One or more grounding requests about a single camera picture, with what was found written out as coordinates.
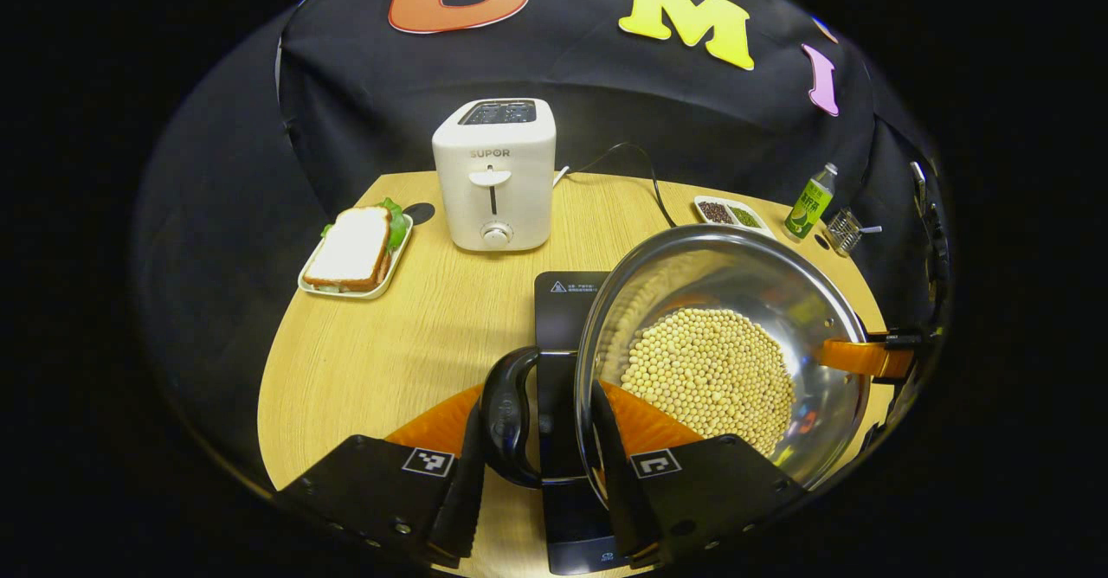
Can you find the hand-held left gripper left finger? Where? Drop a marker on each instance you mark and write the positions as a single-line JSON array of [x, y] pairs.
[[459, 509]]

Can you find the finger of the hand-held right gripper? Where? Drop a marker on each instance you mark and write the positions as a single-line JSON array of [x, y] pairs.
[[866, 358], [905, 336]]

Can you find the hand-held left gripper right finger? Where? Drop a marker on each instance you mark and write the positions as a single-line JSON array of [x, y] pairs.
[[619, 491]]

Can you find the stainless steel pot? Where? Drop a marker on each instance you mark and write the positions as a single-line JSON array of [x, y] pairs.
[[736, 271]]

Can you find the black induction cooktop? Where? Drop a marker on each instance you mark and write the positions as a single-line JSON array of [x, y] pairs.
[[563, 318]]

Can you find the pile of soybeans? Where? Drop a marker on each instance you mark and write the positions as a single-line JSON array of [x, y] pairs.
[[710, 379]]

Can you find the grey metal stand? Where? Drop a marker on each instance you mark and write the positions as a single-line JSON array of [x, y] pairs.
[[917, 182]]

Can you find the green label drink bottle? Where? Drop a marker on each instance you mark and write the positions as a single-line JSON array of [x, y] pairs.
[[809, 206]]

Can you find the white divided grain tray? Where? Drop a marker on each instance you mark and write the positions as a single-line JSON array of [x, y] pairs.
[[731, 213]]

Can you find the white rectangular plate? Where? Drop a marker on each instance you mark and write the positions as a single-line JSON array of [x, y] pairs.
[[346, 292]]

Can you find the white bread sandwich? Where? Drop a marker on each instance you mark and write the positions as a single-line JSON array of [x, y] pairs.
[[351, 249]]

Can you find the white toaster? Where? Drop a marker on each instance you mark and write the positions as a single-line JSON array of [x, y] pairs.
[[493, 189]]

